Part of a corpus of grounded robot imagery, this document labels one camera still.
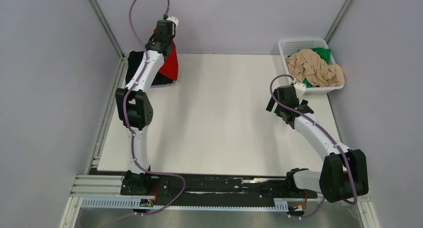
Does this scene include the red t-shirt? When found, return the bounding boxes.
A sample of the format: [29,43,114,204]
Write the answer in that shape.
[152,41,179,86]

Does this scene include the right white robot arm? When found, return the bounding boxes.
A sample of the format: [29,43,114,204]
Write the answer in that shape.
[266,85,369,205]

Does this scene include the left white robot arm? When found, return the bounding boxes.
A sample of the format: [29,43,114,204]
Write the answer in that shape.
[115,16,179,196]

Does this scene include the folded black t-shirt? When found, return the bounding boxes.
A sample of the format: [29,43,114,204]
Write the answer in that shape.
[125,51,174,88]

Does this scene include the beige t-shirt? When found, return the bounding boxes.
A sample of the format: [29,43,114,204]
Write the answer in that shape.
[285,49,346,87]

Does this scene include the white plastic laundry basket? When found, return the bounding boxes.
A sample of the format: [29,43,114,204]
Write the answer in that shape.
[278,37,346,95]

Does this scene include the green t-shirt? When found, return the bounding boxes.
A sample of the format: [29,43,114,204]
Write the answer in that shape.
[296,47,333,88]

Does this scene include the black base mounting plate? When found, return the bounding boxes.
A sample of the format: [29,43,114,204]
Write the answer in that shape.
[125,174,318,207]

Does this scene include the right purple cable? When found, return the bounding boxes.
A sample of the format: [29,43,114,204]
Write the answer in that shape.
[269,74,359,220]

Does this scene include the purple cable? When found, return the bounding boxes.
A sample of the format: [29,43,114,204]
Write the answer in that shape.
[269,74,359,220]
[123,0,187,217]

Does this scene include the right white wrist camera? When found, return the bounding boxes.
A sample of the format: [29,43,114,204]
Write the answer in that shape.
[293,82,306,98]

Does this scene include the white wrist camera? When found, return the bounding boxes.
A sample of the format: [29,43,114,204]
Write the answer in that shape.
[166,16,179,27]
[293,82,306,98]

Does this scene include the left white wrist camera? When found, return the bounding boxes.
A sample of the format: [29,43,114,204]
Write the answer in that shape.
[166,16,179,27]

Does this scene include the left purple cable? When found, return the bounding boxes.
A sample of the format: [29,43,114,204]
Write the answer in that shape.
[123,0,187,217]

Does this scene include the left aluminium frame post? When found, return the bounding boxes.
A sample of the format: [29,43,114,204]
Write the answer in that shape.
[88,0,124,60]

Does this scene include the aluminium frame post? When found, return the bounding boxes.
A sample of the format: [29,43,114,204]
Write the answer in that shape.
[324,0,355,44]
[88,0,124,60]

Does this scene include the right aluminium frame post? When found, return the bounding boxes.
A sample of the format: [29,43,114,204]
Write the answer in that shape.
[324,0,355,44]

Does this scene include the white slotted cable duct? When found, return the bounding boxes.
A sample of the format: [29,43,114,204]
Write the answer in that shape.
[80,197,289,212]

